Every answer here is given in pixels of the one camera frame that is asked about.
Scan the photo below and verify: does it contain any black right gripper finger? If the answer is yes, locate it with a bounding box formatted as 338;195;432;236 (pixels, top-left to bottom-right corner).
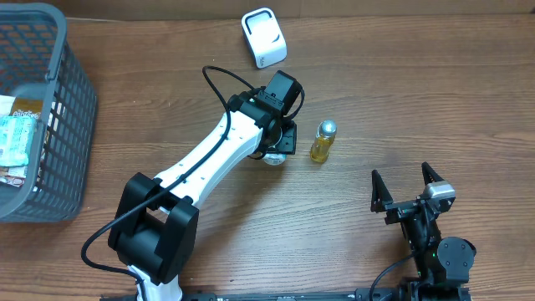
421;161;443;185
370;170;394;212

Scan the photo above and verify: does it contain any green lid jar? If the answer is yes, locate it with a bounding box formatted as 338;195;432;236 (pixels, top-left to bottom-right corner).
262;153;287;166

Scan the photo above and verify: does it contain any yellow dish soap bottle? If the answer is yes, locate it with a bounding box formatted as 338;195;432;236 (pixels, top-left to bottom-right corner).
310;120;338;163

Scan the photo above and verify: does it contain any brown snack bag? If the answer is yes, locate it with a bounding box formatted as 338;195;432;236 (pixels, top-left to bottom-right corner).
1;95;43;188

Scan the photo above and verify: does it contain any teal wipes packet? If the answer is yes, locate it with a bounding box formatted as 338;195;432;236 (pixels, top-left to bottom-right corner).
1;116;36;167

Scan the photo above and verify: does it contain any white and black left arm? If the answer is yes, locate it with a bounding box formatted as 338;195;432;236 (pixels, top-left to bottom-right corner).
108;70;304;300

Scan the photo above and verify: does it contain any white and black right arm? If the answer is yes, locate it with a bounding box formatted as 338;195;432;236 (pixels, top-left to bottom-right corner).
368;162;476;301

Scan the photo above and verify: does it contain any white barcode scanner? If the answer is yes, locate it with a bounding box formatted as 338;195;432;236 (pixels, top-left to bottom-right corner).
241;8;288;69

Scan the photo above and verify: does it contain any grey plastic mesh basket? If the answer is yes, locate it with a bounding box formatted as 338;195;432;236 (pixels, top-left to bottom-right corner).
1;3;98;222

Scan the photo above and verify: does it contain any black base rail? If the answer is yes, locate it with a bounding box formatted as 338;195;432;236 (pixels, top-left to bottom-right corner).
99;288;472;301

